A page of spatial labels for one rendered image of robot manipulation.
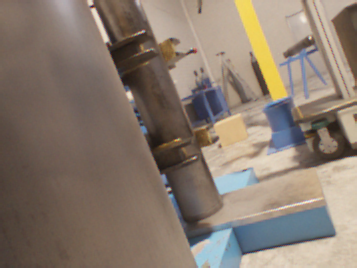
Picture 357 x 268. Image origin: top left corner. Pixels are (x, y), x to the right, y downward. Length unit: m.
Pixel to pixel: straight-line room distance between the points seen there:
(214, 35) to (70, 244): 12.38
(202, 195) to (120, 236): 1.38
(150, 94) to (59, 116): 1.34
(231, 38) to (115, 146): 12.22
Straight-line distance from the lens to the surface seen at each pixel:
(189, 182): 1.54
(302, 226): 1.44
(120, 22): 1.57
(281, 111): 3.01
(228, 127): 4.24
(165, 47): 1.68
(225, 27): 12.46
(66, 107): 0.18
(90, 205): 0.17
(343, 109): 2.21
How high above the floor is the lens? 0.65
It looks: 2 degrees down
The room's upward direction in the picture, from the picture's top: 22 degrees counter-clockwise
